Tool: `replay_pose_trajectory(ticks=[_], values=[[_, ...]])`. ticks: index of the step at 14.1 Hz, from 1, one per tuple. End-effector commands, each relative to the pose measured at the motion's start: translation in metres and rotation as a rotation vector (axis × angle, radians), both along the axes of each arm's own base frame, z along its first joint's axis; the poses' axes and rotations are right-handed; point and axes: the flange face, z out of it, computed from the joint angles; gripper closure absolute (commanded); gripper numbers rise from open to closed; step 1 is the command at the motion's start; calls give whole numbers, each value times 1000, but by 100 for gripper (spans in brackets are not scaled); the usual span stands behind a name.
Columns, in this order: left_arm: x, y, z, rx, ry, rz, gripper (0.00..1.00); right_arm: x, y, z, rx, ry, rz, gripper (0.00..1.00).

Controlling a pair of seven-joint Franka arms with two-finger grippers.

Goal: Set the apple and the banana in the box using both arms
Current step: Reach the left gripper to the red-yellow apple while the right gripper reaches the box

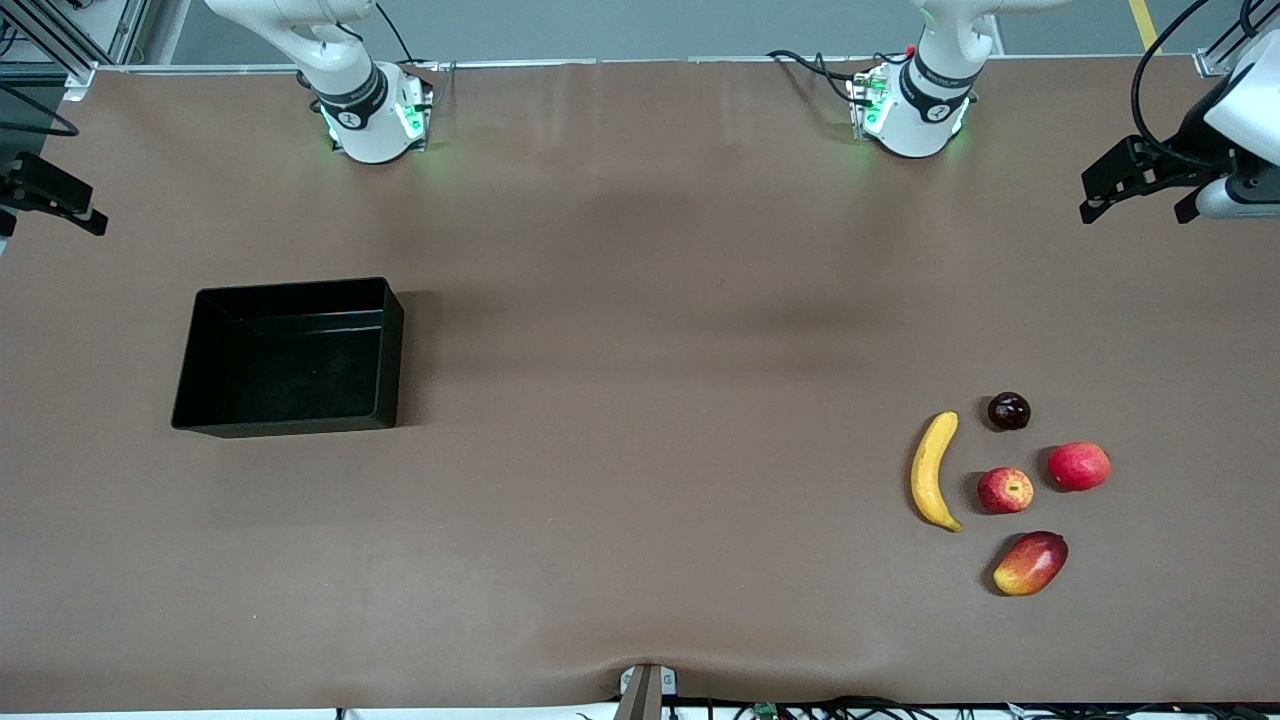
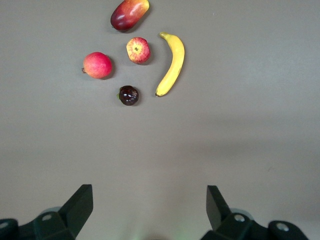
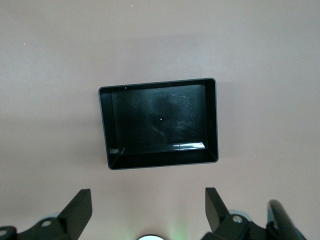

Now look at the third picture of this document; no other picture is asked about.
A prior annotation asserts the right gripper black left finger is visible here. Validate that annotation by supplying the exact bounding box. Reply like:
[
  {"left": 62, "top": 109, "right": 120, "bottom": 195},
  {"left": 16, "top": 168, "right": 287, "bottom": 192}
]
[{"left": 17, "top": 188, "right": 93, "bottom": 240}]

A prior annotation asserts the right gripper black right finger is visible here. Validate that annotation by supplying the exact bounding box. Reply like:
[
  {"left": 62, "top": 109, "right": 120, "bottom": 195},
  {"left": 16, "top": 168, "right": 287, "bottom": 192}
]
[{"left": 201, "top": 187, "right": 268, "bottom": 240}]

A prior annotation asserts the black rectangular plastic box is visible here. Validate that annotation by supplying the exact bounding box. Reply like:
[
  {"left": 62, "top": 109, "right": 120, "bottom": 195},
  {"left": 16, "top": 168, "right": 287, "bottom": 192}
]
[{"left": 97, "top": 77, "right": 220, "bottom": 171}]

